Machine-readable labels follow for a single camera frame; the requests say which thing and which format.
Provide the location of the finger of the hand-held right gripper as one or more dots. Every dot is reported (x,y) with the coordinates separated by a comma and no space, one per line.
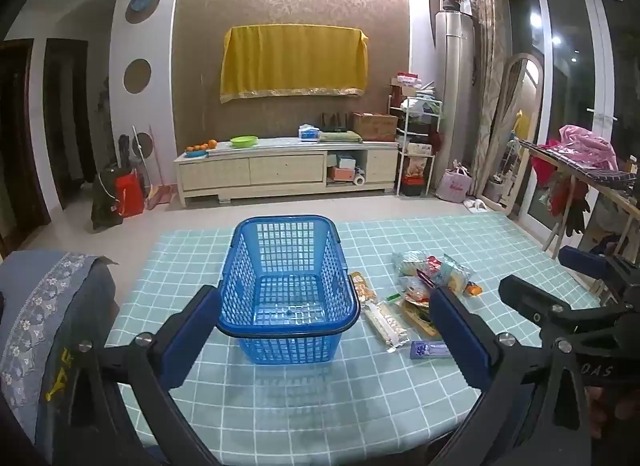
(582,258)
(535,298)

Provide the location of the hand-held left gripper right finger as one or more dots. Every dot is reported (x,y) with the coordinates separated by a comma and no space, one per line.
(460,341)

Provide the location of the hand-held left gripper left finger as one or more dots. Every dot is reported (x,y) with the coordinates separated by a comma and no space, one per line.
(192,341)

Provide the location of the purple snack packet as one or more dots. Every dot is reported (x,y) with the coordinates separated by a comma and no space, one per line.
(427,349)

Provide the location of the brown green-edged snack packet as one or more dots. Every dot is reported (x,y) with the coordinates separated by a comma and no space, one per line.
(417,318)

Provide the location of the small orange snack packet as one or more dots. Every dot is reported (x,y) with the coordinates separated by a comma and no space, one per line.
(474,289)

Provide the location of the pale yellow snack packet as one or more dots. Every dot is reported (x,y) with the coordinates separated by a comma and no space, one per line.
(455,273)

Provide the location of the clear biscuit packet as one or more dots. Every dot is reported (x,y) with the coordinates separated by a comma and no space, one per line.
(385,323)

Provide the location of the clear round cake packet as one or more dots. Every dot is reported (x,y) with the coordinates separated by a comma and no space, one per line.
(411,263)

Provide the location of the blue plastic basket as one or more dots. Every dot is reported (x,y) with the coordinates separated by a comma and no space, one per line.
(290,328)

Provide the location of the long orange snack packet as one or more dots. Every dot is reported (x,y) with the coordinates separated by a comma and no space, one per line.
(362,288)

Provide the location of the person's right hand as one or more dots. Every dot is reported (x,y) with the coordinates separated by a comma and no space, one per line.
(617,403)

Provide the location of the dark hanging garment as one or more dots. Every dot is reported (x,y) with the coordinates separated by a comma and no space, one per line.
(577,216)

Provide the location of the wooden clothes rack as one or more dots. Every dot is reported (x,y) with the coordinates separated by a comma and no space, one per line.
(565,206)

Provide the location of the red hanging clothes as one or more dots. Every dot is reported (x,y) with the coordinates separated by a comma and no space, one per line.
(550,170)

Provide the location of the white slippers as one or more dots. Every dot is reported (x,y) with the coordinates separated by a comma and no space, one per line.
(475,205)

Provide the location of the pink cloth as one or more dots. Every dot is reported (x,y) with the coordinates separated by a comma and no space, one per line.
(587,145)

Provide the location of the teal checked tablecloth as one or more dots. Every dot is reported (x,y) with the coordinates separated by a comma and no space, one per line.
(300,396)

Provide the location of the pink tote bag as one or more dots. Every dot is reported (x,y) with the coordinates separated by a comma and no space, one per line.
(454,185)

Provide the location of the pink broom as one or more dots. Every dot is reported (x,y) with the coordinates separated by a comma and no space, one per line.
(159,193)

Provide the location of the grey covered chair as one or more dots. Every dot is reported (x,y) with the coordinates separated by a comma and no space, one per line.
(45,306)

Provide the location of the red bag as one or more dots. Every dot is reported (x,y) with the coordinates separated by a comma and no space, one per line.
(130,193)

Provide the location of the arched floor mirror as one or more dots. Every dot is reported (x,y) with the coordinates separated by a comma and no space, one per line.
(517,110)

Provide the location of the black bag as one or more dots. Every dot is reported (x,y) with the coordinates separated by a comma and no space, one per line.
(105,201)

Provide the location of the glass sliding door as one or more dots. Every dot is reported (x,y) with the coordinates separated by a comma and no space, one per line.
(570,70)

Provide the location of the plate of oranges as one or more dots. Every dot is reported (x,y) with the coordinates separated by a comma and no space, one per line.
(200,148)

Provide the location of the white shelf rack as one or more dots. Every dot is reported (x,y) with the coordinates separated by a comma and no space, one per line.
(415,145)

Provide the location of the cream low cabinet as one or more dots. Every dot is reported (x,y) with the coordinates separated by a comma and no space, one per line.
(285,168)

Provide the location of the green bowl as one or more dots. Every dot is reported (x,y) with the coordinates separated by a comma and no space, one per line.
(244,141)

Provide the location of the standing air conditioner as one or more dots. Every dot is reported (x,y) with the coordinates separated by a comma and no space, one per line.
(452,95)

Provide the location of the patterned curtain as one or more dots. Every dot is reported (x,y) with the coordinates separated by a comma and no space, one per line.
(487,70)

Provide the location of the cardboard box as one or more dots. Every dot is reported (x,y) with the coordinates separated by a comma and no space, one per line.
(375,126)

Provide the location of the green folded cloth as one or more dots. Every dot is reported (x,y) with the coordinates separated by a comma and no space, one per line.
(340,136)

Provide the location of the blue white tissue box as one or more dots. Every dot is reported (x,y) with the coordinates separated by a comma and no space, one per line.
(309,132)

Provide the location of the dark bottles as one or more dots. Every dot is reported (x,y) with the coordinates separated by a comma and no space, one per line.
(334,121)

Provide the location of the dark wooden door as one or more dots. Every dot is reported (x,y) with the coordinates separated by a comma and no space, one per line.
(67,120)
(20,145)

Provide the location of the yellow fringed cloth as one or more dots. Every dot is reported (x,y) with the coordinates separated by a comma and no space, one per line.
(295,60)

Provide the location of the blue wall plate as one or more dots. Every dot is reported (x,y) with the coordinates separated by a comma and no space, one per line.
(142,4)

